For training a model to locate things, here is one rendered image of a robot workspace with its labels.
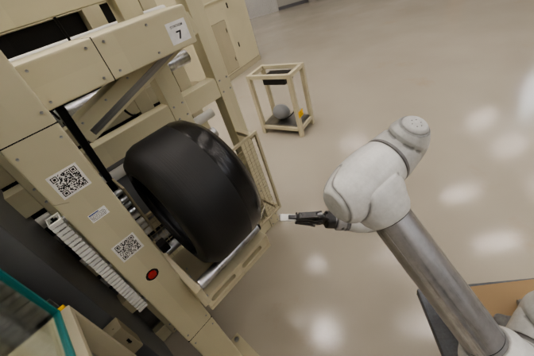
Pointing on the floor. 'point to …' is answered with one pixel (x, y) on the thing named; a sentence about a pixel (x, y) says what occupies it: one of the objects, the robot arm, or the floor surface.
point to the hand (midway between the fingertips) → (287, 218)
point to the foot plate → (243, 346)
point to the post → (55, 160)
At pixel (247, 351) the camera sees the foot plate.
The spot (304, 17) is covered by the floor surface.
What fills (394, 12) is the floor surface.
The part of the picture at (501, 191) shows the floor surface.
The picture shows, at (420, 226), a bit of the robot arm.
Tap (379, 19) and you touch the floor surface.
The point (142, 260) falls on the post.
